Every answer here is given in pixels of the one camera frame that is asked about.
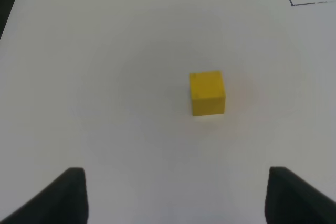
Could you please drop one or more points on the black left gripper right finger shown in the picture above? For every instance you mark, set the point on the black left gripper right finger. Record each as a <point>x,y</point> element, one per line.
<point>290,199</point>

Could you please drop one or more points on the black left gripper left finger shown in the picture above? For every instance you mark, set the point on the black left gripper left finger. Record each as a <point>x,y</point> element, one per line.
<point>64,200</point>

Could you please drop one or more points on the yellow cube block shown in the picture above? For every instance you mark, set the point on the yellow cube block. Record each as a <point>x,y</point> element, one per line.
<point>208,94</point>

